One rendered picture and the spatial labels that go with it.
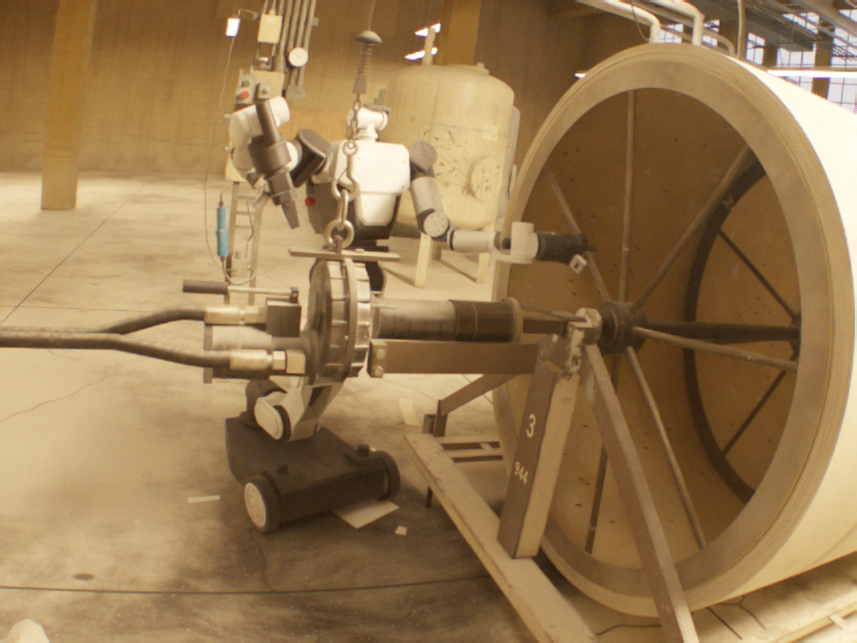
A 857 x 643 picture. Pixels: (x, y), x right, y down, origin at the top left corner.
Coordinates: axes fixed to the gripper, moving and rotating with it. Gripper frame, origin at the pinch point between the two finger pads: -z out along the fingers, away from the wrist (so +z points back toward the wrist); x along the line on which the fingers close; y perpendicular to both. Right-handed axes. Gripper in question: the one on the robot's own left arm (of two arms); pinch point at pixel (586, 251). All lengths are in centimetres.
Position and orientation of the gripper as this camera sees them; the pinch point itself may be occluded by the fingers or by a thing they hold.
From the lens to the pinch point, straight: 208.5
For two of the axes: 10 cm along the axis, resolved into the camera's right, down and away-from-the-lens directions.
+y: 2.1, 7.8, -5.9
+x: -3.2, 6.2, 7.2
